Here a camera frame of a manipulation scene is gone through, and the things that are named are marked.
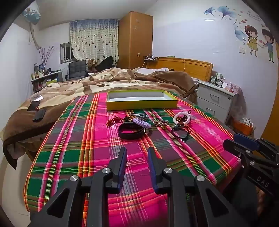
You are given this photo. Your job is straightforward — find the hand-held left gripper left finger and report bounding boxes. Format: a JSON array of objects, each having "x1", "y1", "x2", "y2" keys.
[{"x1": 28, "y1": 147, "x2": 128, "y2": 227}]

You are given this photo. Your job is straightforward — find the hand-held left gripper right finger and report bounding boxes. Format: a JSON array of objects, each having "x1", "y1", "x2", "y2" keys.
[{"x1": 148, "y1": 147, "x2": 251, "y2": 227}]

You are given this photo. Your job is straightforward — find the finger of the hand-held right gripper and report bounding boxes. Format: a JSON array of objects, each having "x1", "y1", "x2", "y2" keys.
[
  {"x1": 223, "y1": 139, "x2": 254, "y2": 158},
  {"x1": 234, "y1": 134, "x2": 261, "y2": 151}
]

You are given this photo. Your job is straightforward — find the black wristband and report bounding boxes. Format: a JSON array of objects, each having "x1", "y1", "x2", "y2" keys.
[{"x1": 118, "y1": 123, "x2": 146, "y2": 140}]

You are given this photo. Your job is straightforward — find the purple spiral hair tie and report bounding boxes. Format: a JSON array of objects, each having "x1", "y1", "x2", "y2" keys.
[{"x1": 132, "y1": 117, "x2": 152, "y2": 129}]

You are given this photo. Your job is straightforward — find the black hair tie with bead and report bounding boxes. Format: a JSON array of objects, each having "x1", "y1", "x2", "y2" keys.
[{"x1": 171, "y1": 122, "x2": 190, "y2": 142}]

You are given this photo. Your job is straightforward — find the pink spiral hair tie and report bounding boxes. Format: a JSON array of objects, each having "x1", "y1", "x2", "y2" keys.
[{"x1": 173, "y1": 111, "x2": 192, "y2": 125}]

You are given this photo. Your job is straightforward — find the brown spiral hair tie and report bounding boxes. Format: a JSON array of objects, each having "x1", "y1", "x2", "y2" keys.
[{"x1": 176, "y1": 110, "x2": 193, "y2": 123}]

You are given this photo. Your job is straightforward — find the yellow cardboard box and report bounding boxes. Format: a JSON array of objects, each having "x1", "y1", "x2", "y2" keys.
[{"x1": 106, "y1": 90, "x2": 178, "y2": 111}]

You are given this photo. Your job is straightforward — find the orange storage box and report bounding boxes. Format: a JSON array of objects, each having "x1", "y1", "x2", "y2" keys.
[{"x1": 232, "y1": 119, "x2": 254, "y2": 136}]

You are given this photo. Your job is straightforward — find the pink green plaid cloth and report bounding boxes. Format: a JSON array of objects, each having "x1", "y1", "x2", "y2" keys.
[{"x1": 24, "y1": 90, "x2": 242, "y2": 227}]

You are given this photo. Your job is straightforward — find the grey nightstand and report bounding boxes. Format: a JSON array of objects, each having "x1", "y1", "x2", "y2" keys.
[{"x1": 197, "y1": 80, "x2": 237, "y2": 125}]

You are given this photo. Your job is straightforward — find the pink printed box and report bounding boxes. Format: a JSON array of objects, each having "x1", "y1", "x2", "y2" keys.
[{"x1": 223, "y1": 81, "x2": 240, "y2": 94}]

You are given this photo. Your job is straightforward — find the clutter on nightstand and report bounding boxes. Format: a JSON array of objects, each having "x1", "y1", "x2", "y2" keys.
[{"x1": 210, "y1": 72, "x2": 225, "y2": 88}]

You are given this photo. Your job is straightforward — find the wooden headboard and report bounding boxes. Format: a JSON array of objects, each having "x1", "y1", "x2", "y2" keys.
[{"x1": 146, "y1": 57, "x2": 214, "y2": 82}]

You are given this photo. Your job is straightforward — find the brown beige plush blanket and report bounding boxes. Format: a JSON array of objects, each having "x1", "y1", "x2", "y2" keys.
[{"x1": 2, "y1": 67, "x2": 199, "y2": 169}]

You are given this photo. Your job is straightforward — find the white pillow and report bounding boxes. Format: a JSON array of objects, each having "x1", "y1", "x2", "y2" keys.
[{"x1": 134, "y1": 68, "x2": 169, "y2": 75}]

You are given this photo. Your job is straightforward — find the black bag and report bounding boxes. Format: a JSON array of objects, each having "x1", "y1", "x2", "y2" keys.
[{"x1": 96, "y1": 56, "x2": 116, "y2": 72}]

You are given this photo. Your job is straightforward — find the brown teddy bear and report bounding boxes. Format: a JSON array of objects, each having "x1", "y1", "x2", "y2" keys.
[{"x1": 87, "y1": 58, "x2": 97, "y2": 73}]

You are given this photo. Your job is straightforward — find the black office chair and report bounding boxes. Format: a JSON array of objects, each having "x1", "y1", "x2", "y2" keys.
[{"x1": 65, "y1": 60, "x2": 89, "y2": 81}]

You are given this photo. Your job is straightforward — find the dark smartphone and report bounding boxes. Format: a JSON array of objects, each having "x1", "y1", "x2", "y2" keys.
[{"x1": 27, "y1": 101, "x2": 42, "y2": 112}]

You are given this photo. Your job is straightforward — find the white shelf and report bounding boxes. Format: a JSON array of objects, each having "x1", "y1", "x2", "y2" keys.
[{"x1": 31, "y1": 70, "x2": 62, "y2": 93}]

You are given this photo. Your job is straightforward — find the row of bottles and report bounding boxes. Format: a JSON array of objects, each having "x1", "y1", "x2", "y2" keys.
[{"x1": 31, "y1": 63, "x2": 47, "y2": 79}]

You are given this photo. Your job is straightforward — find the window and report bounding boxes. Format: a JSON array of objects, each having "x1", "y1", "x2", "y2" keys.
[{"x1": 59, "y1": 42, "x2": 73, "y2": 64}]

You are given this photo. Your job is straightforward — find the wooden wardrobe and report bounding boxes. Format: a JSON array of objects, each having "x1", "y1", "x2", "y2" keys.
[{"x1": 118, "y1": 11, "x2": 153, "y2": 70}]

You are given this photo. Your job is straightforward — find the heart print curtain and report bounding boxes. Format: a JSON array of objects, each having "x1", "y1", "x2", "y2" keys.
[{"x1": 69, "y1": 19, "x2": 119, "y2": 61}]

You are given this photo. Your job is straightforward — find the purple decorative branches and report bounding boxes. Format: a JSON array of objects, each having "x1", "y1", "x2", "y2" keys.
[{"x1": 39, "y1": 46, "x2": 55, "y2": 68}]

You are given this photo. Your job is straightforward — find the red bead bracelet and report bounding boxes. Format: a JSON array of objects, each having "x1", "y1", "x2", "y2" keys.
[{"x1": 106, "y1": 116, "x2": 123, "y2": 127}]

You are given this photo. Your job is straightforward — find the grey hair tie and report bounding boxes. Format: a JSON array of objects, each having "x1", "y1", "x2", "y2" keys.
[{"x1": 130, "y1": 113, "x2": 150, "y2": 120}]

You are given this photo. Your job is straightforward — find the blue flower wall sticker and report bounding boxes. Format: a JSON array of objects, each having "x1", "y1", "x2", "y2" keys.
[{"x1": 204, "y1": 5, "x2": 237, "y2": 21}]

